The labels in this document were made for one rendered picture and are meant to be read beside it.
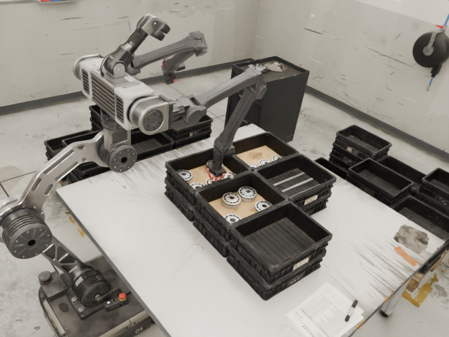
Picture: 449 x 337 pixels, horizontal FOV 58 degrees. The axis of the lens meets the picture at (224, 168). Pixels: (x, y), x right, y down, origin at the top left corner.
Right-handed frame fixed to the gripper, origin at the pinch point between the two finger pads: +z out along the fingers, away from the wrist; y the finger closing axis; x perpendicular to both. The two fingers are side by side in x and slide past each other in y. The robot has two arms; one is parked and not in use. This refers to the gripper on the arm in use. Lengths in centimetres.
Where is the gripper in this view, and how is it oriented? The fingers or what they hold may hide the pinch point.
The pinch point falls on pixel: (214, 181)
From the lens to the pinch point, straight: 223.8
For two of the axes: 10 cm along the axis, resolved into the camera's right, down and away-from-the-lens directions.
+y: -6.3, -4.9, 6.0
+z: -1.3, 8.3, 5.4
